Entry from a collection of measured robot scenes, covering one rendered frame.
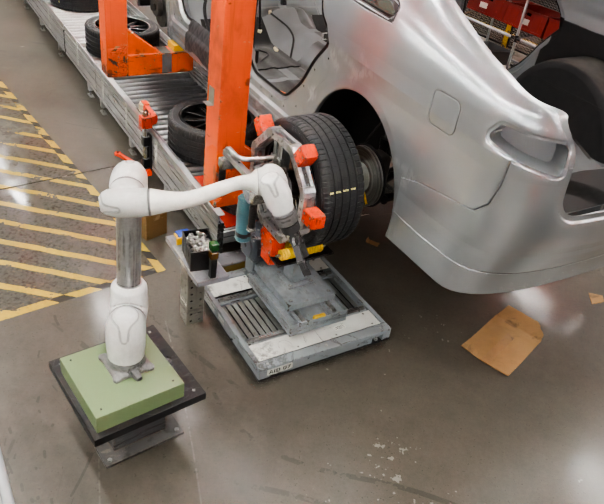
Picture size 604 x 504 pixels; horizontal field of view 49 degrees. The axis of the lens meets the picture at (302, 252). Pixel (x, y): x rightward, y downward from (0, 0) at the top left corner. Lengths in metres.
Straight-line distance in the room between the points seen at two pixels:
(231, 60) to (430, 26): 0.98
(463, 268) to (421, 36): 0.99
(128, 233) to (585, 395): 2.55
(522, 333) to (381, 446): 1.30
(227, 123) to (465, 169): 1.31
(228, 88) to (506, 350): 2.11
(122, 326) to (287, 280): 1.22
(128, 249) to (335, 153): 1.04
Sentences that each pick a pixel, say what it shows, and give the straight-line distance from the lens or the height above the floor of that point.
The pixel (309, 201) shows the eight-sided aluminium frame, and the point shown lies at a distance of 3.09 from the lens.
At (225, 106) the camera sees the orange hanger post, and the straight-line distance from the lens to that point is 3.42.
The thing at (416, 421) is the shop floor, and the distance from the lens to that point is 3.42.
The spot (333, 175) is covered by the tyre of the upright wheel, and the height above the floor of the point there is 1.03.
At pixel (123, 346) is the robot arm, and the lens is 2.79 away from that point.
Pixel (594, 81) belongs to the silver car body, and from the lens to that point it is 4.23.
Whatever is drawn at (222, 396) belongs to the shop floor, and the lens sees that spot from 3.34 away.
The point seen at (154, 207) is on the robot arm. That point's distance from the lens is 2.46.
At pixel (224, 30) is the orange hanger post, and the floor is 1.50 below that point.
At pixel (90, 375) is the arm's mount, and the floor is 0.38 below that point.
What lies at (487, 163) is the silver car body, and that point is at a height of 1.38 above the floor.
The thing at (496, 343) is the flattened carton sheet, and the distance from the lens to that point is 4.00.
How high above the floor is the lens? 2.47
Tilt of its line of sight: 35 degrees down
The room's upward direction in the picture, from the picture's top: 9 degrees clockwise
